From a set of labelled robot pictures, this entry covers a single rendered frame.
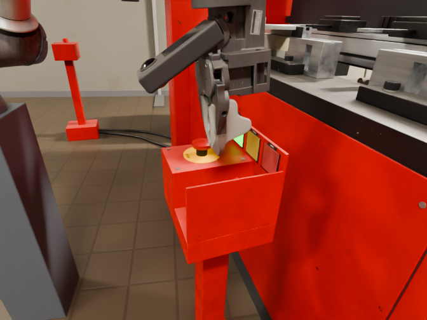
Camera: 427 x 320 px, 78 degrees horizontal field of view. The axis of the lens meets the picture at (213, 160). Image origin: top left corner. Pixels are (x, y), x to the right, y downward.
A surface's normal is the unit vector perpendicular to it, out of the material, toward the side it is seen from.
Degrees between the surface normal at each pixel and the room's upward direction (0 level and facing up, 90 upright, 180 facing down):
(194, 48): 91
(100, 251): 0
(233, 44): 90
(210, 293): 90
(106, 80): 90
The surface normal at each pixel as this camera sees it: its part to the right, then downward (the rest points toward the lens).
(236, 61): 0.33, 0.45
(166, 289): 0.04, -0.88
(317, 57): -0.95, 0.11
